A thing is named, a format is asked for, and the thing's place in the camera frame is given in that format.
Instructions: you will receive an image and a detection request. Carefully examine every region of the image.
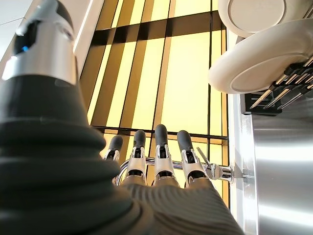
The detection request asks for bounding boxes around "small cream deep plate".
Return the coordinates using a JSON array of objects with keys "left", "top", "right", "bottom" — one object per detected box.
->
[{"left": 217, "top": 0, "right": 313, "bottom": 38}]

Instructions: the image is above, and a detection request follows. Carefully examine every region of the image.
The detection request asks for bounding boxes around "large cream plate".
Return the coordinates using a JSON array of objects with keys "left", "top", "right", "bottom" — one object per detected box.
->
[{"left": 208, "top": 18, "right": 313, "bottom": 95}]

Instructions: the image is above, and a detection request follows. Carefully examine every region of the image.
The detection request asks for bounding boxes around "black dish drying rack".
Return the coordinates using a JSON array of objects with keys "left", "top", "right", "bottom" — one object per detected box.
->
[{"left": 241, "top": 56, "right": 313, "bottom": 116}]

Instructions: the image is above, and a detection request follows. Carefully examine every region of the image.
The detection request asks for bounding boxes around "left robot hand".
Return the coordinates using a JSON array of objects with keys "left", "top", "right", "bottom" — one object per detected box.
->
[{"left": 0, "top": 0, "right": 245, "bottom": 235}]

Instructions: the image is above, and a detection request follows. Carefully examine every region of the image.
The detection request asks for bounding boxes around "chrome gooseneck faucet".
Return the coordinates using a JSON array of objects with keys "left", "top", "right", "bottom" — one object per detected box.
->
[{"left": 113, "top": 146, "right": 235, "bottom": 187}]

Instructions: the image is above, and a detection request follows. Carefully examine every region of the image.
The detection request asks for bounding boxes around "stainless steel sink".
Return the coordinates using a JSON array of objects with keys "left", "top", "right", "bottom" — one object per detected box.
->
[{"left": 228, "top": 95, "right": 313, "bottom": 235}]

